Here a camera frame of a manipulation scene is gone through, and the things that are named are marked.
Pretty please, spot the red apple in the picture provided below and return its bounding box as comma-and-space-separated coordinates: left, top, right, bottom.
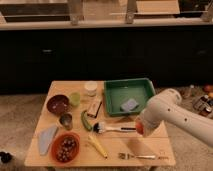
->
135, 122, 144, 135

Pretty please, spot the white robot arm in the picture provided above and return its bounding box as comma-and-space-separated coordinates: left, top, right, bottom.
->
135, 88, 213, 148

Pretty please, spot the green plastic tray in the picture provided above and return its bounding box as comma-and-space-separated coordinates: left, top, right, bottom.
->
104, 78, 155, 117

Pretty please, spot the white cup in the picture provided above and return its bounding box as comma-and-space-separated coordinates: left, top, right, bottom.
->
84, 81, 98, 97

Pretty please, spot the small brown box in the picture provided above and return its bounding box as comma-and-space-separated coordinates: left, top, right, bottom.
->
87, 100, 102, 118

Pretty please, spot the blue-grey sponge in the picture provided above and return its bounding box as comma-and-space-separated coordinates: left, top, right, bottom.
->
120, 98, 139, 112

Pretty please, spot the light green cup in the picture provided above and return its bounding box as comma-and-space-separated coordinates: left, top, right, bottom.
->
69, 92, 80, 107

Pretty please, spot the green cucumber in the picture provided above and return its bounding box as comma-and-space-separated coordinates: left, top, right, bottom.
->
81, 110, 92, 131

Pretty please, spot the dark red bowl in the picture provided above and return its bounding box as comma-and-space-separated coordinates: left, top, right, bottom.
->
46, 94, 69, 115

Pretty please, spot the metal cup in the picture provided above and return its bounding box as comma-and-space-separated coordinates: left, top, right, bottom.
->
59, 113, 73, 130

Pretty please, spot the yellow corn cob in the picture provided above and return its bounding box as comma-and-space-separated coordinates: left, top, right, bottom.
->
88, 135, 108, 159

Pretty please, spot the wooden table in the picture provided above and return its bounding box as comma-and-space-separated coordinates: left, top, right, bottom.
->
25, 81, 176, 168

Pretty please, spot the silver fork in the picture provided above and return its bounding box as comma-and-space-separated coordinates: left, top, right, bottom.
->
118, 153, 156, 160

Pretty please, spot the orange bowl with grapes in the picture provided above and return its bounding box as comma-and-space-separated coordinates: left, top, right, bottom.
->
50, 132, 80, 164

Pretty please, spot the dark cabinet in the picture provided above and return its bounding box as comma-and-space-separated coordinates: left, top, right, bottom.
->
0, 26, 213, 94

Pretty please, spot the grey folded cloth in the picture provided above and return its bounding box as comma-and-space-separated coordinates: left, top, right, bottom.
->
38, 125, 58, 155

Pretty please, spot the black object on floor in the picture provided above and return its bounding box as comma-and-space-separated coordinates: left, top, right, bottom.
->
0, 151, 12, 163

